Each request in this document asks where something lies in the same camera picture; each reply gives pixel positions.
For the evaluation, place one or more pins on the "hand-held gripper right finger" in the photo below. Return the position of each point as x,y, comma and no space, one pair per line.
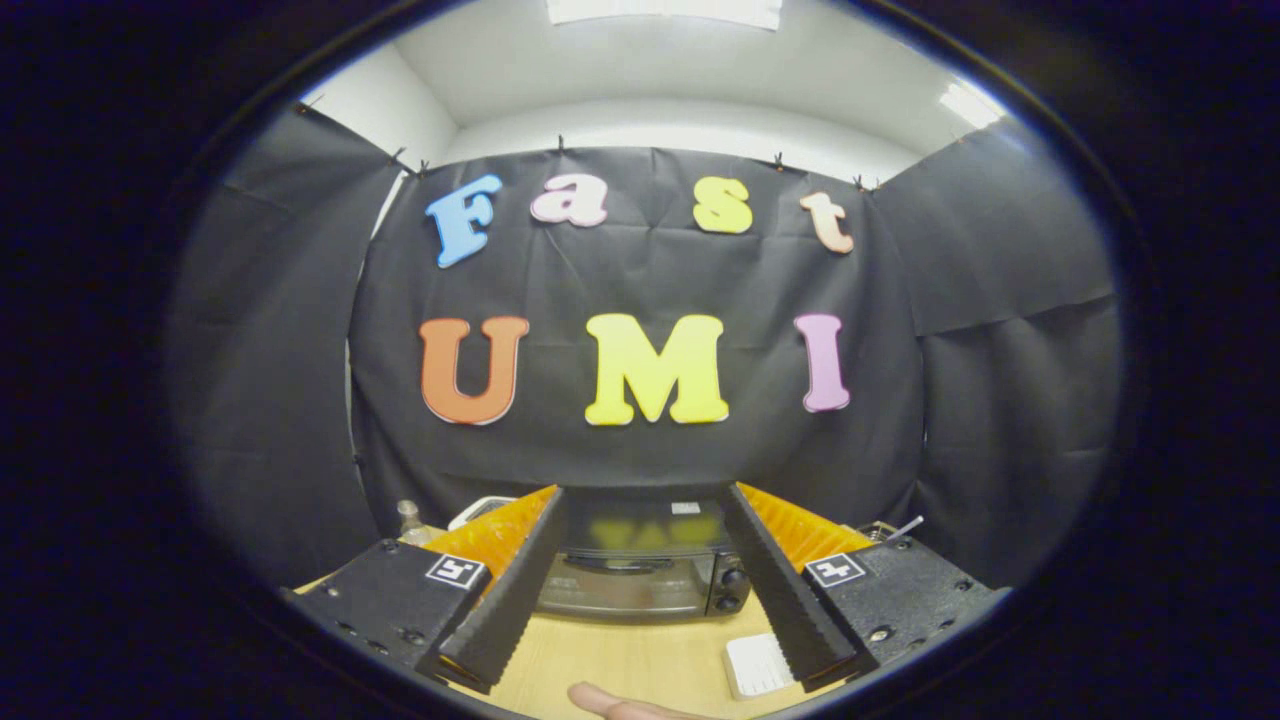
775,590

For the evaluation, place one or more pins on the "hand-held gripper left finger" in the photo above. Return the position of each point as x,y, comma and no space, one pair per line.
515,590

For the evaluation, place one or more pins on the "black toaster oven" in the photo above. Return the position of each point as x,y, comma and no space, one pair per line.
640,590

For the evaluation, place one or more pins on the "white bread toaster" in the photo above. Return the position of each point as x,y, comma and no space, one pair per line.
480,508

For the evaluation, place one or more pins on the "white rectangular dish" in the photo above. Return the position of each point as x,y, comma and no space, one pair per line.
755,665

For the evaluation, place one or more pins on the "clear glass bottle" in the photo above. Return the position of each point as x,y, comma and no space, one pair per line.
410,525

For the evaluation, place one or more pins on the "small ceiling light panel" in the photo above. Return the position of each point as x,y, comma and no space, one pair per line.
970,105

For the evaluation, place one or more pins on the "large ceiling light panel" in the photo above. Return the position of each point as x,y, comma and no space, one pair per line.
665,10

